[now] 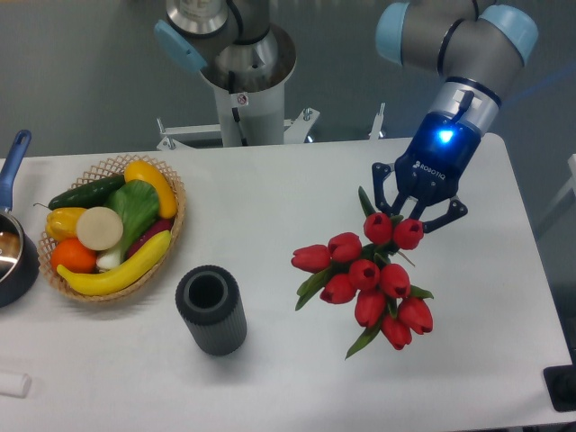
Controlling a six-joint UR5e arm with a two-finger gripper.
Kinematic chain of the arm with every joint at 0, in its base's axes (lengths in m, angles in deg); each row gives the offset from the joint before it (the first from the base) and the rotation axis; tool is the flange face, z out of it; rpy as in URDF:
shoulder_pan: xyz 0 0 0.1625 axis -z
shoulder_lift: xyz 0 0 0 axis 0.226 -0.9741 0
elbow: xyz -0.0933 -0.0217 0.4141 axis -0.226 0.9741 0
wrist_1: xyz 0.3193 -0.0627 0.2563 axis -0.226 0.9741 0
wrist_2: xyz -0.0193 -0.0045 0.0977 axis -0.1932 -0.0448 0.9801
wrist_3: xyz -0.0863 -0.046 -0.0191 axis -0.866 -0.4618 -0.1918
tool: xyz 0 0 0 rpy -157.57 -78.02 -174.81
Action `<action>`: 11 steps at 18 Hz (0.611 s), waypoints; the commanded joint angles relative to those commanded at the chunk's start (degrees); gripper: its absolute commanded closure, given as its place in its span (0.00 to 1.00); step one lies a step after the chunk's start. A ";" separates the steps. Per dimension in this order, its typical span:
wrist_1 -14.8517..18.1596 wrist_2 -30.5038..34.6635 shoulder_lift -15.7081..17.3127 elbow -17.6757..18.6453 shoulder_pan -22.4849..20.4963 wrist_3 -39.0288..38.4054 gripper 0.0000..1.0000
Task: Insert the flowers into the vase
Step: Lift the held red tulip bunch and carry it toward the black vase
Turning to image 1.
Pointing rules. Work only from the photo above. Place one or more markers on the beige round disc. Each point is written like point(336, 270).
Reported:
point(99, 228)

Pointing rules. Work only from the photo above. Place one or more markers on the woven wicker basket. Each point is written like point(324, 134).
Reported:
point(106, 168)

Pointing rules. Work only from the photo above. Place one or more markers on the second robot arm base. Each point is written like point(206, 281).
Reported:
point(233, 44)

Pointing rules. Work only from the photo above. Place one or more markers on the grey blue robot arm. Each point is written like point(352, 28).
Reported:
point(478, 48)

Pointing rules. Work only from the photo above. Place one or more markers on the black device at edge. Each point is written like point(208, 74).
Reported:
point(560, 383)

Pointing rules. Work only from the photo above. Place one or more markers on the red tulip bouquet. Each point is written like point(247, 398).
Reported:
point(345, 270)

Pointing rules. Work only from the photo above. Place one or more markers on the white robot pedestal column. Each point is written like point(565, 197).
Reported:
point(251, 119)

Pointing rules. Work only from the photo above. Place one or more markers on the dark red chili pepper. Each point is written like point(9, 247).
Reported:
point(155, 228)

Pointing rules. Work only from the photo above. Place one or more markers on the yellow banana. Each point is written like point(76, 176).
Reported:
point(125, 274)

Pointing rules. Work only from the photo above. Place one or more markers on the white metal frame base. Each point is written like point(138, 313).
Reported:
point(296, 131)

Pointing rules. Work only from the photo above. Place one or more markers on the white cylinder object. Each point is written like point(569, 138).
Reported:
point(15, 385)

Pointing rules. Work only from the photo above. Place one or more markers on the yellow bell pepper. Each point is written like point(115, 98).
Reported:
point(61, 224)

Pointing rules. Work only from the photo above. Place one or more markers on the dark grey ribbed vase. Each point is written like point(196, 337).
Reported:
point(209, 302)

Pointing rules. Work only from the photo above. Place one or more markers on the green cucumber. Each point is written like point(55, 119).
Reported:
point(86, 196)

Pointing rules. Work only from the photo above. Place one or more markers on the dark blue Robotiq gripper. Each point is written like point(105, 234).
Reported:
point(429, 170)

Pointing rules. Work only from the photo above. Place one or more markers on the blue handled saucepan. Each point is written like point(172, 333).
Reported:
point(19, 257)

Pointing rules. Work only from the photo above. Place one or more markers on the yellow squash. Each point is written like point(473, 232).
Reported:
point(144, 171)

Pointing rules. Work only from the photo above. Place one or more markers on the green leafy bok choy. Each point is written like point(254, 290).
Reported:
point(137, 204)

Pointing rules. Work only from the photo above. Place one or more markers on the orange fruit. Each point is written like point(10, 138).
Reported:
point(73, 255)

